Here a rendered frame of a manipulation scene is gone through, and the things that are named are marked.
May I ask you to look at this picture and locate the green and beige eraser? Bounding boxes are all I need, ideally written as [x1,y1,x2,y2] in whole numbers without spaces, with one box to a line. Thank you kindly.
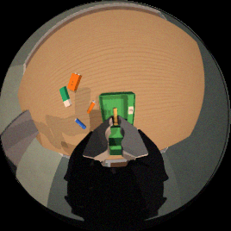
[59,86,72,107]

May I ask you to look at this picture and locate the green rack of bins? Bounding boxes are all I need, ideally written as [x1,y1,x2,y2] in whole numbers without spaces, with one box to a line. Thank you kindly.
[98,91,135,155]

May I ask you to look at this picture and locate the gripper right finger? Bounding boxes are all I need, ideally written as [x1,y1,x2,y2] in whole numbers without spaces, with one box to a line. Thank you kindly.
[117,115,168,182]

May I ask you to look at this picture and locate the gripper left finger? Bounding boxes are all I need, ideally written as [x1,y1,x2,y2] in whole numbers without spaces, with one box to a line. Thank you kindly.
[64,115,114,181]

